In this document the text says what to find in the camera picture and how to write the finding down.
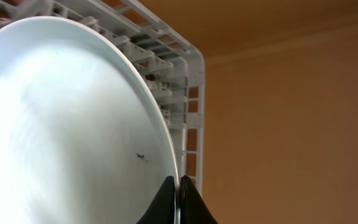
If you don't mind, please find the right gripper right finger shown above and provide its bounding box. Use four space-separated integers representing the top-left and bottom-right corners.
180 175 218 224

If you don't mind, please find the grey dishwasher rack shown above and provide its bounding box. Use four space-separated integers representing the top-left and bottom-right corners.
0 0 205 190

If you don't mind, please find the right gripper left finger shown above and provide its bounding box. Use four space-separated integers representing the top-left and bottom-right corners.
137 176 175 224

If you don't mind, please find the light blue plate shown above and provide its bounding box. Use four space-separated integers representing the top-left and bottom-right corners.
0 16 178 223

